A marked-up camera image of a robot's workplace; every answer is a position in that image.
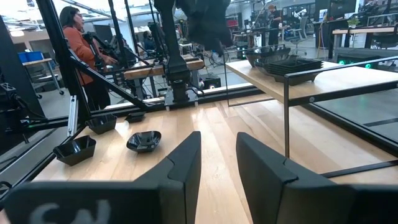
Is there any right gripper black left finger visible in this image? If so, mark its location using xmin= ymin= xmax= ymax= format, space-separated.
xmin=133 ymin=130 xmax=203 ymax=224

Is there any black box with pink light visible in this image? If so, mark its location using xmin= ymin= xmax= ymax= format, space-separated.
xmin=200 ymin=74 xmax=222 ymax=91

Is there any wooden background table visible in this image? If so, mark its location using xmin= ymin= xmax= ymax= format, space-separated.
xmin=123 ymin=54 xmax=206 ymax=98

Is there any blue storage bin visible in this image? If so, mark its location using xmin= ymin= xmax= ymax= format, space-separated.
xmin=17 ymin=51 xmax=45 ymax=63

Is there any black diagonal frame brace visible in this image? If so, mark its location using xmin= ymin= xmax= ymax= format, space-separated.
xmin=67 ymin=51 xmax=153 ymax=111

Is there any black background monitor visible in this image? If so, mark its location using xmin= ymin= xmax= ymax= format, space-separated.
xmin=315 ymin=0 xmax=358 ymax=20

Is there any grey metal bracket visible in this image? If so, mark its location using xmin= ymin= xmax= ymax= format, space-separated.
xmin=67 ymin=95 xmax=79 ymax=138

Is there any black vertical frame post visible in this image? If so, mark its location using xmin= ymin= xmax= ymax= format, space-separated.
xmin=35 ymin=0 xmax=93 ymax=125

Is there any wavy square black plate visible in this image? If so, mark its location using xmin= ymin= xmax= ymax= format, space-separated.
xmin=85 ymin=113 xmax=118 ymax=136
xmin=52 ymin=134 xmax=97 ymax=167
xmin=126 ymin=130 xmax=162 ymax=154

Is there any black box with green lights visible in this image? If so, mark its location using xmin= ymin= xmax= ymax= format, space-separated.
xmin=334 ymin=47 xmax=398 ymax=71

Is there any grey office chair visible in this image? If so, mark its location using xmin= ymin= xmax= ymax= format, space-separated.
xmin=286 ymin=16 xmax=309 ymax=48

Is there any small potted plant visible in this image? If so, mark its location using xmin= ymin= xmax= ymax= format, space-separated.
xmin=347 ymin=15 xmax=361 ymax=29

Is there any black aluminium frame rail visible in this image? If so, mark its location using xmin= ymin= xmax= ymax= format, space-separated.
xmin=24 ymin=85 xmax=265 ymax=131
xmin=0 ymin=124 xmax=90 ymax=206

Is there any person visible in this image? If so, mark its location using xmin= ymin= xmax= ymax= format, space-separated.
xmin=58 ymin=6 xmax=119 ymax=111
xmin=266 ymin=3 xmax=283 ymax=47

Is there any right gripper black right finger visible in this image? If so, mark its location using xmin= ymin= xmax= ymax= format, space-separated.
xmin=235 ymin=131 xmax=356 ymax=224

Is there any wooden background desk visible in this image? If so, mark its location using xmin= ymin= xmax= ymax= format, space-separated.
xmin=331 ymin=26 xmax=398 ymax=50

